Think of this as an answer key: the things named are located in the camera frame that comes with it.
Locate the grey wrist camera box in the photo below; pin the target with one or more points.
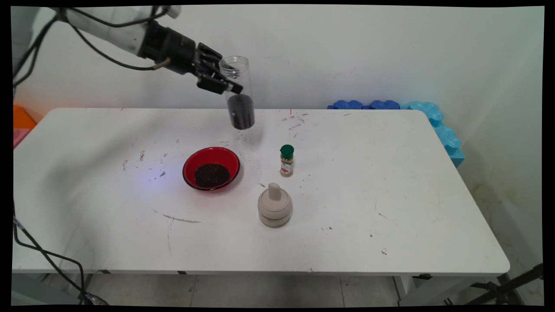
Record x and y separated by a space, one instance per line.
172 11

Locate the red bowl with black rim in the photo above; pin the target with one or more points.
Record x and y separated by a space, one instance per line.
211 156

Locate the spice bottle with green cap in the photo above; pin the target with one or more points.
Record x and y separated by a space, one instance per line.
286 162

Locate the beige pestle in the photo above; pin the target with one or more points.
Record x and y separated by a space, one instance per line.
274 190

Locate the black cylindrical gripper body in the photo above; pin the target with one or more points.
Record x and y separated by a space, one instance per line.
171 47

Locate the poured black seeds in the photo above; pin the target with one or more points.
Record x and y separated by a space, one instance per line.
212 175

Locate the clear jar with black seeds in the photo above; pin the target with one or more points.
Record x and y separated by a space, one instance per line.
240 112

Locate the dark blue foam piece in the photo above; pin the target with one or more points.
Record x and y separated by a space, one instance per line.
383 105
347 105

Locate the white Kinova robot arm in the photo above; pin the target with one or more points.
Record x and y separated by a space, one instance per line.
112 28

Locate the light blue foam piece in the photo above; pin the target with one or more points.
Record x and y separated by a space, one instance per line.
446 138
425 110
457 158

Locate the pink foam block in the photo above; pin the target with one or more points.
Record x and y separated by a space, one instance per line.
19 136

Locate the white table leg frame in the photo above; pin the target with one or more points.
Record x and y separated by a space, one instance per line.
427 292
30 290

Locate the black tripod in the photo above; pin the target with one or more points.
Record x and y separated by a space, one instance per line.
503 290

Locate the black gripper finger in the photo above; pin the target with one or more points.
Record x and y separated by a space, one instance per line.
210 60
219 86

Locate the orange foam block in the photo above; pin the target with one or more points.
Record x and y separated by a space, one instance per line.
21 118

